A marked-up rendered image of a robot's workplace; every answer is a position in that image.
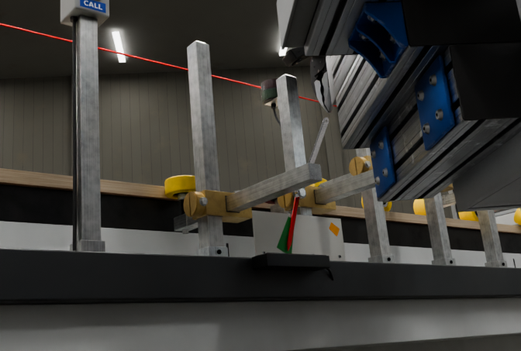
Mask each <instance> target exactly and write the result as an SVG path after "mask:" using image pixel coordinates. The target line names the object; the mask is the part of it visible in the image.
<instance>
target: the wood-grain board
mask: <svg viewBox="0 0 521 351"><path fill-rule="evenodd" d="M0 184H7V185H15V186H23V187H31V188H47V189H55V190H63V191H73V176H66V175H59V174H45V173H38V172H32V171H24V170H11V169H4V168H0ZM100 194H110V195H118V196H127V197H135V198H151V199H159V200H167V201H178V200H177V199H173V198H168V197H167V196H166V195H165V187H164V186H157V185H149V184H136V183H129V182H121V181H108V180H101V179H100ZM272 205H275V204H268V203H265V202H264V203H262V204H259V205H256V206H254V207H251V208H255V209H263V210H271V208H270V207H271V206H272ZM312 215H320V214H312ZM321 215H327V216H335V217H343V218H352V219H365V214H364V209H363V208H351V207H344V206H337V205H336V210H334V211H331V212H327V213H325V214H321ZM445 219H446V224H447V228H455V229H470V230H479V231H481V229H480V225H479V222H476V221H469V220H462V219H449V218H445ZM385 220H386V222H399V223H407V224H415V225H428V223H427V218H426V215H414V214H406V213H399V212H386V211H385ZM496 224H497V223H496ZM497 228H498V232H503V233H511V234H519V235H521V226H517V225H504V224H497Z"/></svg>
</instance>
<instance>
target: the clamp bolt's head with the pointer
mask: <svg viewBox="0 0 521 351"><path fill-rule="evenodd" d="M298 192H299V194H300V196H302V197H304V196H305V195H306V193H305V190H304V189H302V188H301V189H299V191H298ZM293 197H294V198H295V201H294V206H293V211H292V219H291V224H290V229H289V233H288V241H287V248H288V250H289V248H290V246H291V244H292V237H293V232H294V227H295V219H296V214H297V209H298V201H299V200H300V199H297V198H296V196H295V192H294V191H293Z"/></svg>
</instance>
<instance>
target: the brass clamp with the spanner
mask: <svg viewBox="0 0 521 351"><path fill-rule="evenodd" d="M317 189H320V187H314V186H307V187H305V191H306V196H305V198H303V199H300V200H299V201H298V208H299V207H303V208H311V209H312V214H320V215H321V214H325V213H327V212H331V211H334V210H336V202H335V201H332V202H330V203H328V204H325V205H324V204H317V203H316V198H315V190H317ZM294 201H295V198H294V197H293V192H291V193H288V194H285V195H282V196H281V197H278V204H279V205H280V206H281V207H282V208H284V209H285V211H289V212H290V211H291V210H292V209H293V206H294Z"/></svg>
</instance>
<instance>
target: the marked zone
mask: <svg viewBox="0 0 521 351"><path fill-rule="evenodd" d="M290 224H291V218H290V217H288V219H287V222H286V223H285V227H284V229H283V232H282V234H281V238H280V240H279V242H278V245H277V248H278V249H279V250H281V251H282V252H284V253H292V244H291V246H290V248H289V250H288V248H287V241H288V233H289V229H290ZM292 243H293V237H292Z"/></svg>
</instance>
